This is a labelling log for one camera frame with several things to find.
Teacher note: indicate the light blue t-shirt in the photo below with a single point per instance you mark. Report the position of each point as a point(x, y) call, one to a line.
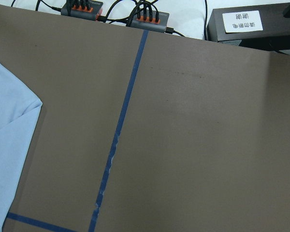
point(19, 113)

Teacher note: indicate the grey orange usb hub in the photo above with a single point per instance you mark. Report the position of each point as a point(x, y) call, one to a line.
point(83, 9)
point(157, 23)

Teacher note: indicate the black box with label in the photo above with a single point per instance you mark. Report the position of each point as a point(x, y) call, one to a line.
point(263, 27)

